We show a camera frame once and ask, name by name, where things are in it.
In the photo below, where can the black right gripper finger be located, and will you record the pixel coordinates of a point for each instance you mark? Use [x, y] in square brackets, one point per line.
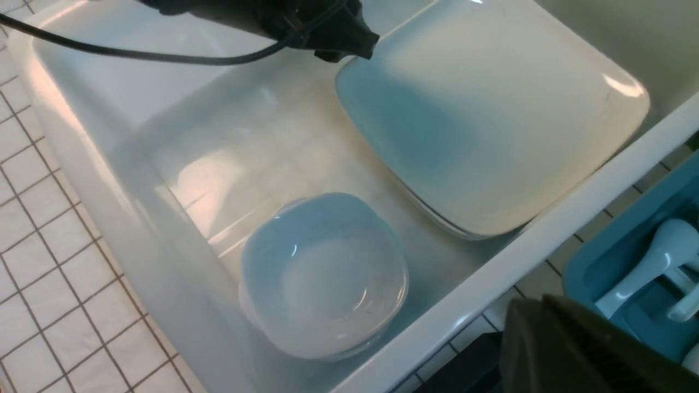
[556, 345]

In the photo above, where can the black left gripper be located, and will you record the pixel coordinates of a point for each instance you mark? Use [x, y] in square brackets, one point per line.
[340, 35]

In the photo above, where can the white ceramic soup spoon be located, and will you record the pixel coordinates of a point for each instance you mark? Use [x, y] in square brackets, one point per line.
[687, 306]

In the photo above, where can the large white rice plate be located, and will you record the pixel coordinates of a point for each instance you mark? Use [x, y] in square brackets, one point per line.
[490, 111]

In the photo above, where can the white bowl tray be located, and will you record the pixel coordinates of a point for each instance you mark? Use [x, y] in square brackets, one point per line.
[354, 350]

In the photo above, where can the top white square plate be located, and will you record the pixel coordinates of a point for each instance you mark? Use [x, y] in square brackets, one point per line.
[446, 225]

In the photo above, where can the black serving tray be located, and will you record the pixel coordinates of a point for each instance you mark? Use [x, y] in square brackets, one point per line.
[476, 369]

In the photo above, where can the white soup spoon left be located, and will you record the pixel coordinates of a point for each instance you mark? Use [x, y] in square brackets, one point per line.
[675, 242]

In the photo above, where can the large white plastic tub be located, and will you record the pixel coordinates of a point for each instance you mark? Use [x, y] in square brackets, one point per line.
[178, 164]

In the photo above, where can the white bowl in tub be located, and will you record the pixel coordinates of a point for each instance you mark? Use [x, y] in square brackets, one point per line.
[324, 274]

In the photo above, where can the green backdrop cloth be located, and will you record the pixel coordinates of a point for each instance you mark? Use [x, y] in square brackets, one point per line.
[693, 142]

